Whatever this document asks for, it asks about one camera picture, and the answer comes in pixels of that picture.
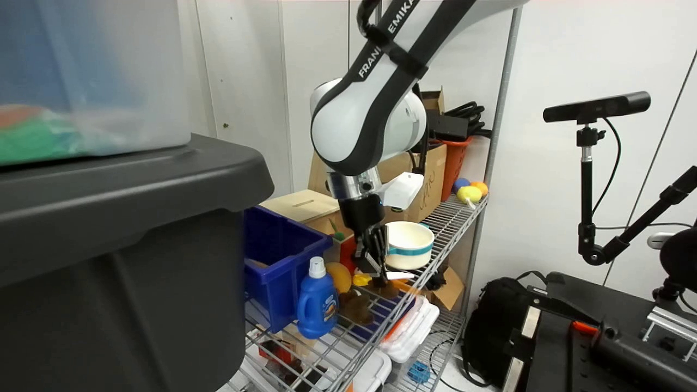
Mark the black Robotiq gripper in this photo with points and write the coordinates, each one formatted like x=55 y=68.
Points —
x=361 y=214

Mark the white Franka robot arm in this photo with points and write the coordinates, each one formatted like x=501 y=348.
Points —
x=339 y=123

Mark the white dish with teal band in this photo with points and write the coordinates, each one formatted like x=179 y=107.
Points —
x=412 y=252

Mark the dark brown plush bear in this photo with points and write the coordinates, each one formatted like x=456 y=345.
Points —
x=358 y=310

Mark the yellow giraffe toy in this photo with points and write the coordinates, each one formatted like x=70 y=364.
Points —
x=360 y=279

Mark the white plastic knife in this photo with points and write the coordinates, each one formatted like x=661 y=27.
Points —
x=402 y=275

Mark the yellow orange ball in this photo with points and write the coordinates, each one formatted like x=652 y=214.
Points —
x=338 y=278

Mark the blue detergent bottle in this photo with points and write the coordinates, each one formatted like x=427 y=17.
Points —
x=315 y=305

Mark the loose cardboard flap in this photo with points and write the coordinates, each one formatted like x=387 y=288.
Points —
x=449 y=291

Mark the white plastic container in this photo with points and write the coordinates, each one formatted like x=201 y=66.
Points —
x=410 y=329
x=371 y=373

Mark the wooden box with red drawer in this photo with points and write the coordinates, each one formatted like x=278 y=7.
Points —
x=301 y=205

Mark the large cardboard box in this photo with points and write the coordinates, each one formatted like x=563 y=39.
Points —
x=433 y=182

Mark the blue plastic bin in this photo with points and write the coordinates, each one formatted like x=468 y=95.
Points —
x=278 y=269

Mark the yellow toy maraca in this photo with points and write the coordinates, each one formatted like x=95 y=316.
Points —
x=468 y=195

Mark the orange plastic bin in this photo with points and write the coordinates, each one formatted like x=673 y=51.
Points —
x=456 y=167

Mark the blue tape roll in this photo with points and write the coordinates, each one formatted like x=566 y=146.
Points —
x=418 y=372

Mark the black backpack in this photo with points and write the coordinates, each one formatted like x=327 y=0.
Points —
x=497 y=327

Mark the black bag with yellow sticker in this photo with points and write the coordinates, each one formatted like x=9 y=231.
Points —
x=449 y=128

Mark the small cardboard box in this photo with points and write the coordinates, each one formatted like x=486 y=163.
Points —
x=433 y=101

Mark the black plastic parts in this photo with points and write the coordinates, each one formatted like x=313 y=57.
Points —
x=471 y=116

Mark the dark grey storage tote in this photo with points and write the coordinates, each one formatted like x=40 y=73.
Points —
x=122 y=275

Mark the black flat platform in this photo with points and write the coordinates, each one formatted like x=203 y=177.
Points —
x=624 y=355

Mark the clear plastic storage bin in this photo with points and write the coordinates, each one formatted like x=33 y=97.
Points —
x=93 y=73

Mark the black camera stand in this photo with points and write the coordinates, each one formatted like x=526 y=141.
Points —
x=584 y=198

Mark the black bar camera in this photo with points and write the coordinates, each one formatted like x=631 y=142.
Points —
x=595 y=107

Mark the silver aluminium rail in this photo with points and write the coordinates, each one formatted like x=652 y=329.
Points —
x=672 y=323

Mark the black round mount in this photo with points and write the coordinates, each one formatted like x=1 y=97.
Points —
x=682 y=263

